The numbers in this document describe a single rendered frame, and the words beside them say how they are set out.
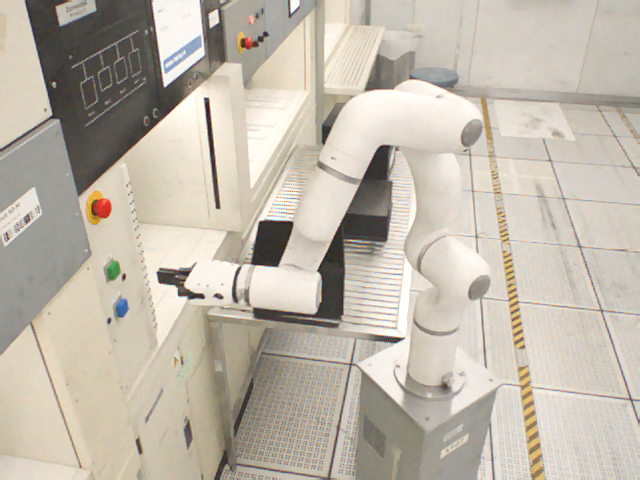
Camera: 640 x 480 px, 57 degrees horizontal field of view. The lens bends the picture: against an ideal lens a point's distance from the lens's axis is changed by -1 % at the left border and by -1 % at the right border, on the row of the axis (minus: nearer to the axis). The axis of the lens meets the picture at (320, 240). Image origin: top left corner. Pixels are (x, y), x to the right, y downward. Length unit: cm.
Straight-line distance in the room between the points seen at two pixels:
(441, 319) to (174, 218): 102
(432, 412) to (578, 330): 170
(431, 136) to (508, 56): 487
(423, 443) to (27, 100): 116
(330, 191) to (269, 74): 228
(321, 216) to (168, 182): 99
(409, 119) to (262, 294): 43
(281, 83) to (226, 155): 148
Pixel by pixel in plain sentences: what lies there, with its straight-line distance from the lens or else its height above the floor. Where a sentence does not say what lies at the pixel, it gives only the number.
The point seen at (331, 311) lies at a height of 78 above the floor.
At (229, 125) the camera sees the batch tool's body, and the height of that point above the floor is 125.
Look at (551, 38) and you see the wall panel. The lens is 597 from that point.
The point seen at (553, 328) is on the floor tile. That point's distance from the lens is 314.
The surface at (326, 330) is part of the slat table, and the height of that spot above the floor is 75.
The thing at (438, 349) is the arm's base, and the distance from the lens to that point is 152.
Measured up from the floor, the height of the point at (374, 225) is 82.
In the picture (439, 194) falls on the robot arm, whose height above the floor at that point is 134.
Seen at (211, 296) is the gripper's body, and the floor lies 120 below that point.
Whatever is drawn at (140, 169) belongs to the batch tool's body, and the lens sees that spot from 203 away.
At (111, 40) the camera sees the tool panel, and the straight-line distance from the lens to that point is 128.
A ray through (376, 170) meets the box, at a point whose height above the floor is 84.
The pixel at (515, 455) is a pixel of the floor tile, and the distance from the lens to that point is 253.
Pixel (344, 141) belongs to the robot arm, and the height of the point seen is 150.
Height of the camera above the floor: 192
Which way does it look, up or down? 33 degrees down
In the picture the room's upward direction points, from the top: straight up
